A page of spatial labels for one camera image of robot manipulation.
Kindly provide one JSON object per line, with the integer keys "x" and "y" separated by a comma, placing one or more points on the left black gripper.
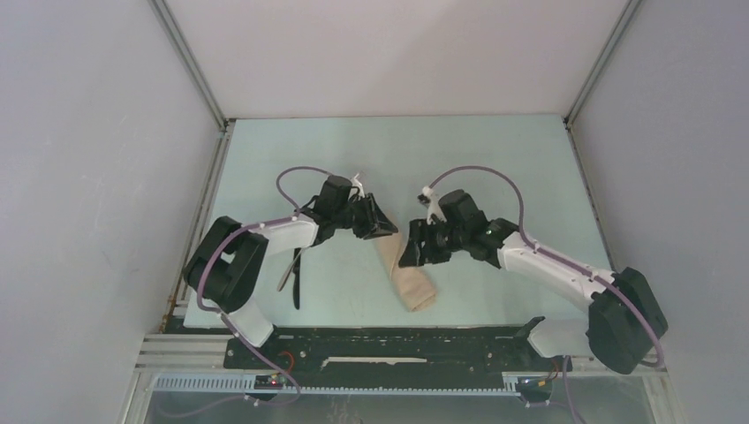
{"x": 374, "y": 223}

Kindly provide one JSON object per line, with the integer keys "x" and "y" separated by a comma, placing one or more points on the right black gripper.
{"x": 420, "y": 230}

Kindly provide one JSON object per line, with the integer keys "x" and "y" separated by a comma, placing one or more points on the beige cloth napkin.
{"x": 412, "y": 285}

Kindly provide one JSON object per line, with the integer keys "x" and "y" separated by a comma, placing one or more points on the black knife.
{"x": 296, "y": 278}

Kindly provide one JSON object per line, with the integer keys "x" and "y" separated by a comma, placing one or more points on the silver fork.
{"x": 287, "y": 272}

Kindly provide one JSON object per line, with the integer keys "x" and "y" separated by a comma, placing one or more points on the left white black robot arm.
{"x": 225, "y": 268}

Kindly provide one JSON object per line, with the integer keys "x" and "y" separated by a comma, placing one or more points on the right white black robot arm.
{"x": 625, "y": 322}

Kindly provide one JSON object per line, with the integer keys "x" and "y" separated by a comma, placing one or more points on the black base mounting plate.
{"x": 399, "y": 357}

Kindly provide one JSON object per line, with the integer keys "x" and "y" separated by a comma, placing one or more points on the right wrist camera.
{"x": 455, "y": 210}

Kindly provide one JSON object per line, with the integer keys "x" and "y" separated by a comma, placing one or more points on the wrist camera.
{"x": 336, "y": 194}
{"x": 455, "y": 210}

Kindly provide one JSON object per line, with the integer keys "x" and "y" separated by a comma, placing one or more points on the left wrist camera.
{"x": 336, "y": 194}

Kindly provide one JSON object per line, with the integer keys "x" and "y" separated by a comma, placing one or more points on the white slotted cable duct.
{"x": 250, "y": 384}

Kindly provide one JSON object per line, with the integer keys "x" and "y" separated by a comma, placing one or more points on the aluminium frame rail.
{"x": 207, "y": 352}

